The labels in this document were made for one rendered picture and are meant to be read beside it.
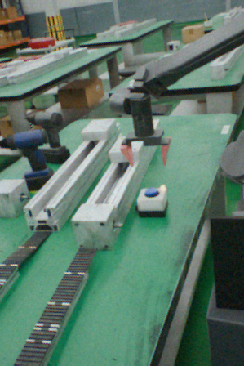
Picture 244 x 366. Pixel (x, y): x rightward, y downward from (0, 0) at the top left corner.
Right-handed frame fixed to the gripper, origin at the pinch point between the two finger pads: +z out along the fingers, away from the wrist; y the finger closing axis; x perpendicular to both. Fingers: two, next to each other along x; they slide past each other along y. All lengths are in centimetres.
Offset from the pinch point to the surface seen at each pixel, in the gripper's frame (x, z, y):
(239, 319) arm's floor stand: 42, 16, -24
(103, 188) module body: 0.0, 7.9, 15.4
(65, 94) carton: -352, 54, 178
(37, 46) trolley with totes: -441, 5, 244
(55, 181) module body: -5.9, 7.9, 34.4
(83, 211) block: 16.3, 6.6, 16.0
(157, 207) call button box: 4.1, 12.7, -2.2
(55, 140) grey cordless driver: -42, 6, 49
